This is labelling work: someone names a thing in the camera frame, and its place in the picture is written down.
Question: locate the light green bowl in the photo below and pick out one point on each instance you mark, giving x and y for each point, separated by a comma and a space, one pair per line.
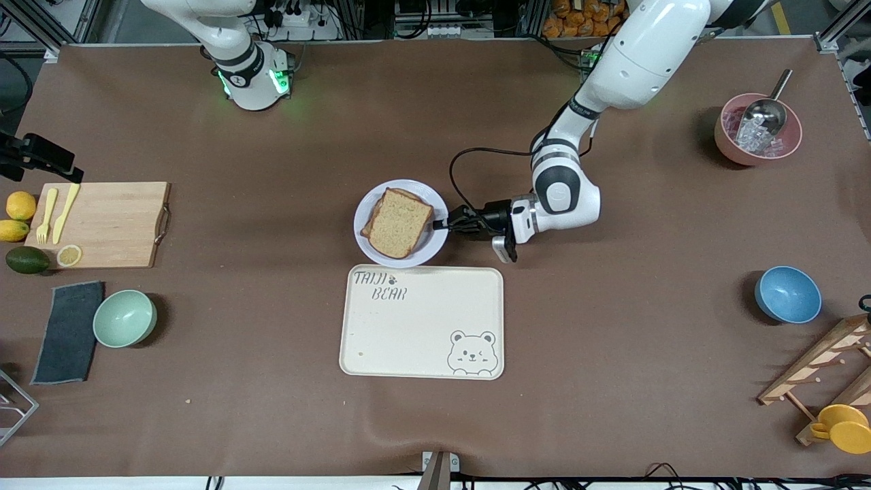
124, 318

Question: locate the yellow lemon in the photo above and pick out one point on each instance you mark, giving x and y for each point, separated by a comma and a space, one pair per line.
12, 231
20, 205

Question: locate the clear ice cubes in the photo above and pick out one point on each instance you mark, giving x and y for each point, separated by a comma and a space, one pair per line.
755, 141

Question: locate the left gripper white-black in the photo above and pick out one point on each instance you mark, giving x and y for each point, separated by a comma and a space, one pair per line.
494, 219

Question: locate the wooden cutting board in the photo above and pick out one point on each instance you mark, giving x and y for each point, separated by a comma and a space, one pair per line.
116, 224

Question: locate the yellow plastic fork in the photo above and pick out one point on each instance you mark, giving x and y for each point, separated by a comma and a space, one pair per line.
47, 211

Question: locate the round white plate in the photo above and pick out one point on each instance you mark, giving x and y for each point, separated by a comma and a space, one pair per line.
371, 252

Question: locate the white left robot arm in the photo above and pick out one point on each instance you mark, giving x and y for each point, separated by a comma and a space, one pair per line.
646, 54

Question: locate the yellow plastic knife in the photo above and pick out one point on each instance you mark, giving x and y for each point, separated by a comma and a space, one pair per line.
64, 214

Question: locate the blue bowl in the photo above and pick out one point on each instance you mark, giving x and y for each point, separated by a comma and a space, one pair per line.
788, 296

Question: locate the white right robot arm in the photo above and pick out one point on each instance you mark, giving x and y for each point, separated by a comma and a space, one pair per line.
252, 78

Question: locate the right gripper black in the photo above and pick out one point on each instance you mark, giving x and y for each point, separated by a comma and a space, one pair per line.
5, 148

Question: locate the lemon slice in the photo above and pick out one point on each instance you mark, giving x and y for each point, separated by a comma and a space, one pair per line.
69, 256

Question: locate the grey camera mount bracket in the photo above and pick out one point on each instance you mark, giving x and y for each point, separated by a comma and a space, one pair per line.
439, 469

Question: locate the wooden peg rack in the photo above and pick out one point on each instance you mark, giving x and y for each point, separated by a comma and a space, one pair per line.
823, 357

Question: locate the plain brown bread slice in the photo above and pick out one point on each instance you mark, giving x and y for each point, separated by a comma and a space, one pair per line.
398, 223

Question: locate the white power strip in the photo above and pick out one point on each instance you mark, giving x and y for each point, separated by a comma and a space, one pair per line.
299, 27

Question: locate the metal scoop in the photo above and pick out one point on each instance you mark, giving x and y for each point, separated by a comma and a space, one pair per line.
763, 116

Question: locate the dark grey cloth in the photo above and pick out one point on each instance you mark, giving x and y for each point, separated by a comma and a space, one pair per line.
68, 333

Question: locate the yellow cup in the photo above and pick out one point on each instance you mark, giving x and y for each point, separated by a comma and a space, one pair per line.
847, 430

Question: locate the cream bear print tray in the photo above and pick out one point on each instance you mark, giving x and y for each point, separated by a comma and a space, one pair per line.
415, 327

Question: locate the green avocado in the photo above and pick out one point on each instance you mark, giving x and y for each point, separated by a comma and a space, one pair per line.
27, 260

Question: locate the aluminium frame profile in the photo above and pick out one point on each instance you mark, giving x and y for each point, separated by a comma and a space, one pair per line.
827, 45
53, 53

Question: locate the pink bowl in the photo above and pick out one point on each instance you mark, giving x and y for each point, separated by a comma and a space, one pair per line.
725, 143

